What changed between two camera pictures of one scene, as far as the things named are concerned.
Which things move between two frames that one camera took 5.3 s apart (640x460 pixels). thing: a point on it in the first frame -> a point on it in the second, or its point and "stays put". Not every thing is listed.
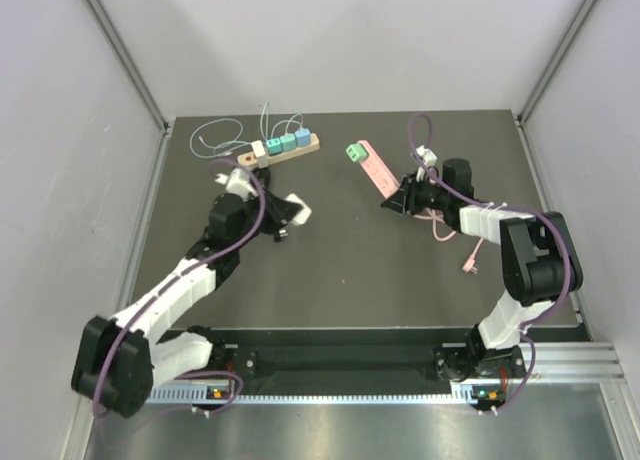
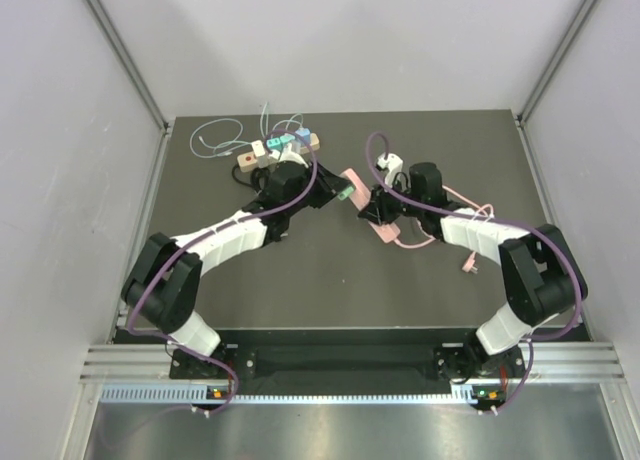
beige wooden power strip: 249,160 stays put
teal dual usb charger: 273,146 stays put
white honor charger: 259,150 stays put
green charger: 356,152 -> 342,196
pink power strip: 385,183 -> 389,231
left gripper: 276,209 -> 329,186
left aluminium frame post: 103,19 stays put
